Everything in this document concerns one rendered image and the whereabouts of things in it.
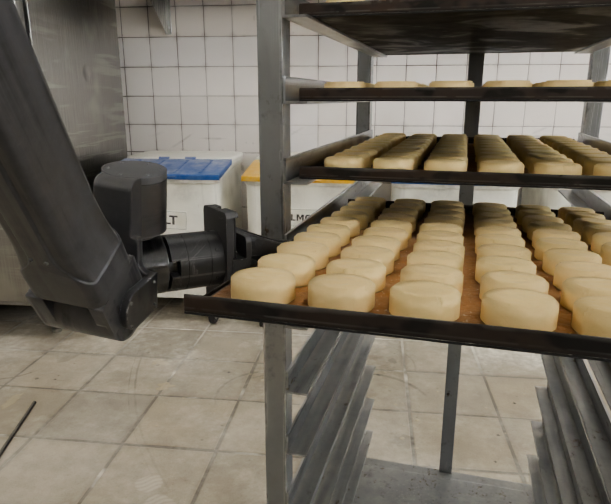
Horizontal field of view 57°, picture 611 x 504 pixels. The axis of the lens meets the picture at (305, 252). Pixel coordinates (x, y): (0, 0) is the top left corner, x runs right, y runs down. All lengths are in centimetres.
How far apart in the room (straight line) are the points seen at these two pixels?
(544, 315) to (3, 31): 36
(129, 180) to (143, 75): 282
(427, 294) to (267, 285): 11
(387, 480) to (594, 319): 113
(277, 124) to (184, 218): 197
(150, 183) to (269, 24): 24
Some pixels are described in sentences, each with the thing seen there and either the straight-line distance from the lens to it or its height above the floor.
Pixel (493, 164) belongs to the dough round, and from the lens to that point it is 68.
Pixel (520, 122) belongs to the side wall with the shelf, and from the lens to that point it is 315.
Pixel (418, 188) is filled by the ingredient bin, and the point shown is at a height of 67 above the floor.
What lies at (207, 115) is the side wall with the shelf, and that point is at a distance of 320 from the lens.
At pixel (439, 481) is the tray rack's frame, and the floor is 15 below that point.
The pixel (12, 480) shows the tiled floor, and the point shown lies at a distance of 191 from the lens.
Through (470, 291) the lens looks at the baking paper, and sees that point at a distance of 49.
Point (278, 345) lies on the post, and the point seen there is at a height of 74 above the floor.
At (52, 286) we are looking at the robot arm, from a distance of 46.
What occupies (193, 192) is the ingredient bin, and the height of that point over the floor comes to 64.
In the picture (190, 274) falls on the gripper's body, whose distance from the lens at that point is 56.
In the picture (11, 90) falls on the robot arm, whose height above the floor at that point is 105.
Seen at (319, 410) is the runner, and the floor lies 59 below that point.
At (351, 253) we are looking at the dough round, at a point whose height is 91.
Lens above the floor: 104
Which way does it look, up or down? 15 degrees down
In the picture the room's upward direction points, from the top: straight up
